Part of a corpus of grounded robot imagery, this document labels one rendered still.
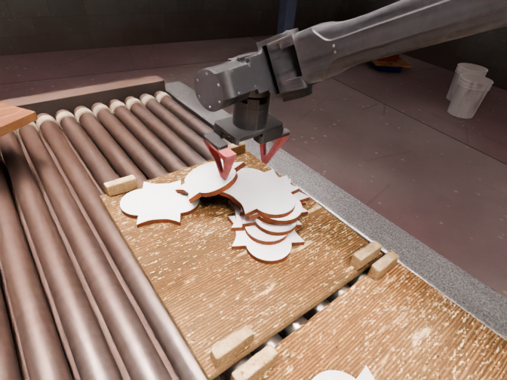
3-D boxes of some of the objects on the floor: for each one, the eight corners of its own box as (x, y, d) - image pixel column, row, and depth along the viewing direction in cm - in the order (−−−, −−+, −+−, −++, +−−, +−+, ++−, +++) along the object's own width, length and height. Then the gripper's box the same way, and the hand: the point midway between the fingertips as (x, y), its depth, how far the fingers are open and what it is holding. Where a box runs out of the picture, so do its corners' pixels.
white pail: (439, 110, 354) (454, 75, 331) (453, 105, 368) (469, 72, 345) (466, 121, 335) (484, 86, 312) (480, 116, 349) (499, 81, 327)
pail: (474, 107, 368) (490, 73, 346) (444, 101, 376) (459, 68, 353) (470, 97, 391) (485, 65, 368) (443, 93, 398) (456, 61, 376)
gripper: (228, 108, 47) (224, 193, 56) (299, 90, 54) (284, 167, 64) (202, 90, 50) (202, 173, 60) (271, 76, 58) (261, 151, 68)
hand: (244, 167), depth 62 cm, fingers open, 9 cm apart
